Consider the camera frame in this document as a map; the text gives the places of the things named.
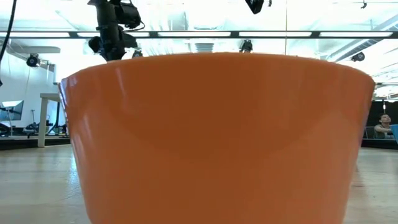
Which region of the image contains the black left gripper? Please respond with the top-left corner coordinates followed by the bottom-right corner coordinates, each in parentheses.
top-left (88, 15), bottom-right (137, 62)

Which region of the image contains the orange plastic mini bowl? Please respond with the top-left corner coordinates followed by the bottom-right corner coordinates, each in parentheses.
top-left (58, 52), bottom-right (376, 224)

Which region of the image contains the white LED light strip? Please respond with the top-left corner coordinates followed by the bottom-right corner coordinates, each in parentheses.
top-left (238, 32), bottom-right (313, 37)
top-left (157, 32), bottom-right (232, 37)
top-left (0, 32), bottom-right (71, 38)
top-left (76, 32), bottom-right (150, 38)
top-left (319, 32), bottom-right (394, 37)

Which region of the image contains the desktop monitor with lit screen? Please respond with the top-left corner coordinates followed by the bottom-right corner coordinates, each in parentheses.
top-left (0, 100), bottom-right (25, 121)

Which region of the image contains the black room partition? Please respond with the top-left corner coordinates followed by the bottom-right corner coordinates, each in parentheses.
top-left (363, 100), bottom-right (398, 141)

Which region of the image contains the person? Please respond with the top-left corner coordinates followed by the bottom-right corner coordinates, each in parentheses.
top-left (374, 113), bottom-right (395, 140)

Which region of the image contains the thin hanging cord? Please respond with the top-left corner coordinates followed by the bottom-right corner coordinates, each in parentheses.
top-left (284, 0), bottom-right (288, 56)

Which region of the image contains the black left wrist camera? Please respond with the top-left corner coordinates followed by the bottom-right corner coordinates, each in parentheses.
top-left (118, 1), bottom-right (143, 29)

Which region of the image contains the ribbed ceiling air duct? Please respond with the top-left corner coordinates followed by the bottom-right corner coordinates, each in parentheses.
top-left (194, 42), bottom-right (215, 54)

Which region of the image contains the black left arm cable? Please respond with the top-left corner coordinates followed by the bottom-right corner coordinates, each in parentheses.
top-left (0, 0), bottom-right (18, 63)

